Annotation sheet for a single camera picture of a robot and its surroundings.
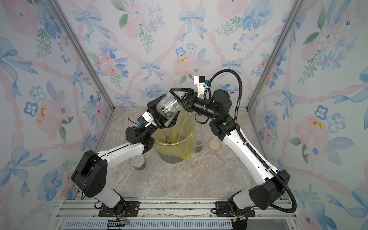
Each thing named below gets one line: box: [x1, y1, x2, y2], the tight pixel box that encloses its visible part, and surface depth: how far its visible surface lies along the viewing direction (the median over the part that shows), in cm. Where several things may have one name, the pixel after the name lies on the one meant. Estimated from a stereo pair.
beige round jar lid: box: [208, 139, 221, 150], surface depth 100 cm
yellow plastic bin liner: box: [150, 109, 197, 160], surface depth 77 cm
